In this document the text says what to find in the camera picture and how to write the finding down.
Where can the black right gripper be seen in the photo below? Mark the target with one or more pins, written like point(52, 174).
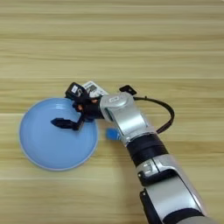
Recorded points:
point(92, 110)

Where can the white remote control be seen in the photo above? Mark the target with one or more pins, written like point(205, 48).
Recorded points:
point(94, 89)

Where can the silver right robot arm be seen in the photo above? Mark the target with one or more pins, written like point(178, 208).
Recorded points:
point(163, 163)

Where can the light blue round plate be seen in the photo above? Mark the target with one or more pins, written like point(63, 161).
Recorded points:
point(49, 145)

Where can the black box with white label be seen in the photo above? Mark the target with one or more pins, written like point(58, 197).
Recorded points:
point(75, 91)

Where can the blue tube with label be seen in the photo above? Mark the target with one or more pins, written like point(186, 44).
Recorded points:
point(112, 134)

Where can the small black-topped white cube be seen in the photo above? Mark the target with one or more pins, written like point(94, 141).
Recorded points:
point(127, 89)

